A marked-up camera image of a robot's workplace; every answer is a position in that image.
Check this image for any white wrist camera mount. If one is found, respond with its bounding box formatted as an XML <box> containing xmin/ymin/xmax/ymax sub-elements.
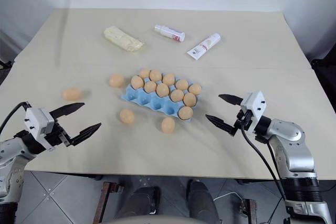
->
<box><xmin>25</xmin><ymin>107</ymin><xmax>55</xmax><ymax>152</ymax></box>
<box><xmin>240</xmin><ymin>90</ymin><xmax>268</xmax><ymax>134</ymax></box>

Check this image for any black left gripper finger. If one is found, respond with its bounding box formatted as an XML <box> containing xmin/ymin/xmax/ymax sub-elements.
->
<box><xmin>70</xmin><ymin>122</ymin><xmax>102</xmax><ymax>146</ymax></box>
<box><xmin>49</xmin><ymin>102</ymin><xmax>86</xmax><ymax>120</ymax></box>

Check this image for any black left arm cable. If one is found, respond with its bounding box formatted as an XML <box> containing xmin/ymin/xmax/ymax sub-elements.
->
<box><xmin>0</xmin><ymin>101</ymin><xmax>32</xmax><ymax>133</ymax></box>

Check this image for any blue egg tray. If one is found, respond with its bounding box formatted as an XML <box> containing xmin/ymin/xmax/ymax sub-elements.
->
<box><xmin>120</xmin><ymin>73</ymin><xmax>203</xmax><ymax>124</ymax></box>

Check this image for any dark rounded shape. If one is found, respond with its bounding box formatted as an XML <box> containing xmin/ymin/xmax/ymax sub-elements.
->
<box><xmin>125</xmin><ymin>186</ymin><xmax>161</xmax><ymax>220</ymax></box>
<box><xmin>188</xmin><ymin>179</ymin><xmax>221</xmax><ymax>224</ymax></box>

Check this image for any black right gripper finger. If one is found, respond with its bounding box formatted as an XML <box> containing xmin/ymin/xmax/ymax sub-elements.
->
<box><xmin>218</xmin><ymin>93</ymin><xmax>245</xmax><ymax>107</ymax></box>
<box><xmin>205</xmin><ymin>114</ymin><xmax>235</xmax><ymax>136</ymax></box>

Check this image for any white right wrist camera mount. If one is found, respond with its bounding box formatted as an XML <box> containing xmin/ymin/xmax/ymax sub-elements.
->
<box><xmin>240</xmin><ymin>90</ymin><xmax>268</xmax><ymax>134</ymax></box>

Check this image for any white bottle with red print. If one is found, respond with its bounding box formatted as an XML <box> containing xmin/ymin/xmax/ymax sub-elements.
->
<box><xmin>154</xmin><ymin>24</ymin><xmax>186</xmax><ymax>43</ymax></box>

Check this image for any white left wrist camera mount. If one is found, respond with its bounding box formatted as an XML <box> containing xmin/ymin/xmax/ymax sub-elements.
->
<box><xmin>25</xmin><ymin>107</ymin><xmax>55</xmax><ymax>152</ymax></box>

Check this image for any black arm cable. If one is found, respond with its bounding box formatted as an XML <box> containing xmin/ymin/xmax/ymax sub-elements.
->
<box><xmin>0</xmin><ymin>101</ymin><xmax>32</xmax><ymax>133</ymax></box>
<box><xmin>240</xmin><ymin>126</ymin><xmax>287</xmax><ymax>201</ymax></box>

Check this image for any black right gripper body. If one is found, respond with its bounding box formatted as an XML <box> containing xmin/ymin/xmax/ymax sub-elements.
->
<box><xmin>233</xmin><ymin>109</ymin><xmax>254</xmax><ymax>135</ymax></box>

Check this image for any pale yellow wrapped pack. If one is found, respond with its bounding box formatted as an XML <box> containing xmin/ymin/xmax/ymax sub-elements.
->
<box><xmin>102</xmin><ymin>26</ymin><xmax>146</xmax><ymax>52</ymax></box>

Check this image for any white tube with print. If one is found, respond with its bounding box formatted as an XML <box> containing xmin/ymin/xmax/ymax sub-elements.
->
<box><xmin>186</xmin><ymin>33</ymin><xmax>222</xmax><ymax>61</ymax></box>

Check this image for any rusty metal bracket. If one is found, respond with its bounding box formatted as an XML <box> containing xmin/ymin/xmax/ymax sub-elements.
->
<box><xmin>93</xmin><ymin>181</ymin><xmax>124</xmax><ymax>224</ymax></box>
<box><xmin>239</xmin><ymin>198</ymin><xmax>258</xmax><ymax>220</ymax></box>

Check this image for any white cable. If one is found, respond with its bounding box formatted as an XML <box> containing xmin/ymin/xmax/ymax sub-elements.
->
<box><xmin>213</xmin><ymin>191</ymin><xmax>243</xmax><ymax>205</ymax></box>

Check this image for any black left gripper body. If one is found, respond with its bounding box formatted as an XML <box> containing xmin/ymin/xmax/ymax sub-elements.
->
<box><xmin>44</xmin><ymin>115</ymin><xmax>74</xmax><ymax>152</ymax></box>

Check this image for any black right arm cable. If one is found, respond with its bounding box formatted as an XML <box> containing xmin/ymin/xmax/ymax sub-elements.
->
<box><xmin>240</xmin><ymin>126</ymin><xmax>287</xmax><ymax>201</ymax></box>

